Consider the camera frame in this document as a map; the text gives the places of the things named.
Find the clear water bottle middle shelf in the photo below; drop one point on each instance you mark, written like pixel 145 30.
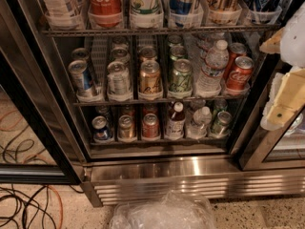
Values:
pixel 213 67

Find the gold can bottom shelf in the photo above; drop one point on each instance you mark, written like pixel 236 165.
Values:
pixel 126 127

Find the white water bottle top shelf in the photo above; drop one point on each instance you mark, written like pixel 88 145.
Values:
pixel 64 14

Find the clear water bottle bottom shelf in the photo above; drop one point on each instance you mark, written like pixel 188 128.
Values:
pixel 199 123

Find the rear red Coca-Cola can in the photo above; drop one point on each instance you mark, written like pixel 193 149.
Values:
pixel 235 49

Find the silver white can middle shelf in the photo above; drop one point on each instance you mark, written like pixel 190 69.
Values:
pixel 118 78

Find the rear silver can far left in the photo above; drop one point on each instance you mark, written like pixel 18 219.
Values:
pixel 80 54

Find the blue Pepsi can bottom shelf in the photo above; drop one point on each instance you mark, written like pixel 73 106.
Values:
pixel 101 129

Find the clear plastic bag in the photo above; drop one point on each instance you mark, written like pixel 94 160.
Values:
pixel 172 211

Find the green can middle shelf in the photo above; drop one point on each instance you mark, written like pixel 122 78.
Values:
pixel 181 77

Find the red can bottom shelf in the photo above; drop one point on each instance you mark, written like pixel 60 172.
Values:
pixel 150 126

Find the stainless steel glass-door fridge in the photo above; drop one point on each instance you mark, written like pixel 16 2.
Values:
pixel 130 99

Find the green can bottom shelf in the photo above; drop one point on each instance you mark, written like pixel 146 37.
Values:
pixel 221 123

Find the blue silver can middle shelf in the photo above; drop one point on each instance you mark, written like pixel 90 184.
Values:
pixel 82 78

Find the red Coca-Cola can middle shelf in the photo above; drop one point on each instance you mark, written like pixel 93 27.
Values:
pixel 240 73

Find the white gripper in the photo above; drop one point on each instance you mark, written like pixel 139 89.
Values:
pixel 294 43

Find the green can shelf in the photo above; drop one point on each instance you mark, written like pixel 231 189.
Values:
pixel 181 77
pixel 221 123

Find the gold can middle shelf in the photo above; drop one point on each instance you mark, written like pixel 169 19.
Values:
pixel 150 76

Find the dark juice bottle white cap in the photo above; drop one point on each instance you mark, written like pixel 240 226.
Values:
pixel 175 122

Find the clear water bottle shelf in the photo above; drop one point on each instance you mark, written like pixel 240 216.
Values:
pixel 199 123
pixel 213 67

